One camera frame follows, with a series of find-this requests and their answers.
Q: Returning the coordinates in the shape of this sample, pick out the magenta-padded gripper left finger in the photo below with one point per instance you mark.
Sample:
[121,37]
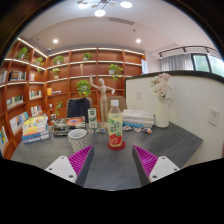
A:
[60,166]

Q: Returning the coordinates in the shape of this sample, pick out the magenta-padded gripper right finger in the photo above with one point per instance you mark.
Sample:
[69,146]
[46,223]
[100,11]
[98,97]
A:
[164,166]

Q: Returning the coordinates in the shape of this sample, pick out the clear yellow-green drink bottle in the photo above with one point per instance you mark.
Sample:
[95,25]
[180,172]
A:
[115,130]

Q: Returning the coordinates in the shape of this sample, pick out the white geometric-patterned mug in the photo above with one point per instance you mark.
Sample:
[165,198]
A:
[79,141]

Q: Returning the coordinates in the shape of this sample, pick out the stack of dark books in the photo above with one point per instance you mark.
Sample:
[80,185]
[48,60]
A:
[68,125]

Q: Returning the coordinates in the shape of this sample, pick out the stack of colourful books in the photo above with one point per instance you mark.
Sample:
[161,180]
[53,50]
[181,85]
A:
[35,130]

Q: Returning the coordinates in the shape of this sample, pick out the white vase with pink flowers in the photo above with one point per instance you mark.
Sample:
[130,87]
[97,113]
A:
[162,115]

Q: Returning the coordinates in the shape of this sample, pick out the stack of white books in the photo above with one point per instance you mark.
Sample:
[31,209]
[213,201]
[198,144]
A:
[138,117]

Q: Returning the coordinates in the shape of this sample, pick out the green and white drink carton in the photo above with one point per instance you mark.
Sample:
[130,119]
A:
[92,118]

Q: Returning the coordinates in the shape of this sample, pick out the dark blue chair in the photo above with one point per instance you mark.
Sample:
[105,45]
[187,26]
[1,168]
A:
[78,109]

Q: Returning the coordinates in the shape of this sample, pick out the tan chair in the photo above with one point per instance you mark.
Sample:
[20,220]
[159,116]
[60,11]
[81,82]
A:
[122,103]

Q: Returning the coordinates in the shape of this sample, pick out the wooden artist mannequin figure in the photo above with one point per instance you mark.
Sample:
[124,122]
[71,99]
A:
[103,100]

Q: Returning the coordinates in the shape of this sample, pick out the grey curtain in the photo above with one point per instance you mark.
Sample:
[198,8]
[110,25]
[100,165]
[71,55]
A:
[176,62]

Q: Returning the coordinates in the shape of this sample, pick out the window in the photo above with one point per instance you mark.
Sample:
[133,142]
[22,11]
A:
[208,65]

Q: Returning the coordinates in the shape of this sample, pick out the recessed ceiling spotlight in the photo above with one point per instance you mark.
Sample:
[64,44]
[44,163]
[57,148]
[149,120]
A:
[55,41]
[138,40]

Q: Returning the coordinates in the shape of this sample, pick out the ceiling air vent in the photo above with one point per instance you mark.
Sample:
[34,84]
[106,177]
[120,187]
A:
[121,20]

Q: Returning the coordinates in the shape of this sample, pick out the branched ceiling lamp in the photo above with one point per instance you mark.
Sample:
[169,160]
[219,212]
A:
[100,10]

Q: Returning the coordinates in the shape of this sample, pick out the white wall socket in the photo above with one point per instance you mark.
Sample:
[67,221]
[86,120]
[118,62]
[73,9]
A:
[214,116]

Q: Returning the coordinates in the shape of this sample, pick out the white wall switch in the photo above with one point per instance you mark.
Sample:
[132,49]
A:
[139,95]

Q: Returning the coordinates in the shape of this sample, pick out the wooden wall shelf unit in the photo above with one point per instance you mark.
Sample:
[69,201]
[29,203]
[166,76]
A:
[40,86]

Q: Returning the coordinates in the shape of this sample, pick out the black track light rail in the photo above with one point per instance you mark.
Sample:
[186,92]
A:
[186,49]

